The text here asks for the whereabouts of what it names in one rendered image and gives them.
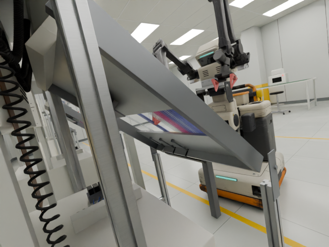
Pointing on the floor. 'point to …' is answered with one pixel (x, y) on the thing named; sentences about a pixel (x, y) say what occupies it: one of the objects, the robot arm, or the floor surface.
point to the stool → (278, 103)
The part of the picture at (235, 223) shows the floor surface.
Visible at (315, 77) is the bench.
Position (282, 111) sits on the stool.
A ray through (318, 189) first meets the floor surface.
